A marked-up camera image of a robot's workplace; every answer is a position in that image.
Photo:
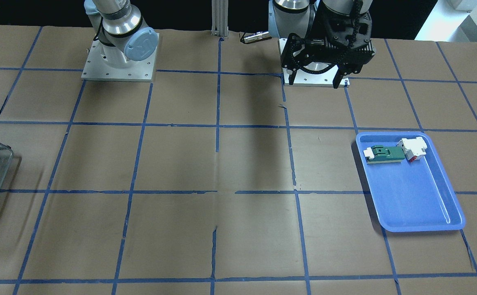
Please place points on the blue plastic tray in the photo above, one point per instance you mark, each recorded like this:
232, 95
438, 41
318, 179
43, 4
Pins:
410, 196

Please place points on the green circuit board module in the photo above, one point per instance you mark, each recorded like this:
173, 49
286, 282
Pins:
383, 154

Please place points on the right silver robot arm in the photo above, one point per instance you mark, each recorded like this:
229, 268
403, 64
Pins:
120, 24

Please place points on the white circuit breaker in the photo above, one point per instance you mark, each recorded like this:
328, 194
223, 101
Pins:
413, 148

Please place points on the aluminium frame post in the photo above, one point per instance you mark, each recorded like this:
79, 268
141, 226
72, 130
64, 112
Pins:
219, 27

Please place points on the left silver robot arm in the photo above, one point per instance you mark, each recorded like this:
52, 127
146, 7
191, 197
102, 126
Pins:
274, 11

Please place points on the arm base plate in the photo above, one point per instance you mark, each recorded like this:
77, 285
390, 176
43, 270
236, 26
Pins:
307, 79
106, 63

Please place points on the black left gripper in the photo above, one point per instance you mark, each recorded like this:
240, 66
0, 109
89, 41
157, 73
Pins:
319, 29

